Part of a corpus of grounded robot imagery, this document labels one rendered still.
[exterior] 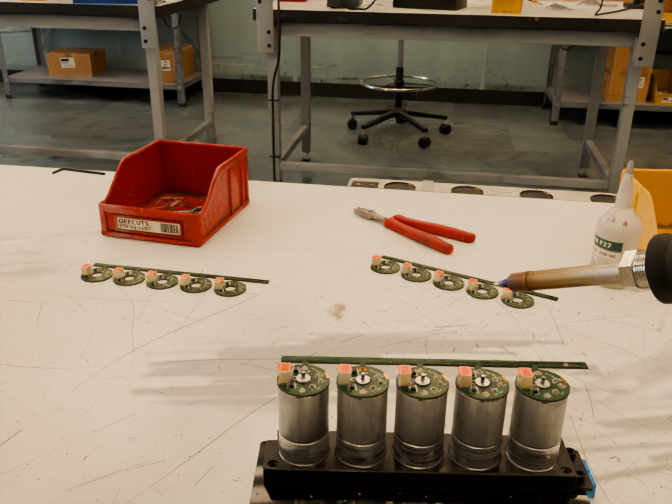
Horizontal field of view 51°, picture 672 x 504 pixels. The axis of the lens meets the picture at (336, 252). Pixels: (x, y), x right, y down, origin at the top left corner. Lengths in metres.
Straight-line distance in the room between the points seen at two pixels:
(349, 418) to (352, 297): 0.22
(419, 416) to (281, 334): 0.18
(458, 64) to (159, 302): 4.27
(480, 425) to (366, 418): 0.05
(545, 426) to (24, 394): 0.30
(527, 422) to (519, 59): 4.44
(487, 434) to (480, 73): 4.44
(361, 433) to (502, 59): 4.45
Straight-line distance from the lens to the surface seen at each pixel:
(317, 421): 0.34
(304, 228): 0.67
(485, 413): 0.34
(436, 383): 0.34
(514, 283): 0.30
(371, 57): 4.76
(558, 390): 0.35
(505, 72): 4.75
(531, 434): 0.35
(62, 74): 5.02
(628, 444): 0.43
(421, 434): 0.34
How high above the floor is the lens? 1.00
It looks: 24 degrees down
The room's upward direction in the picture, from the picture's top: 1 degrees clockwise
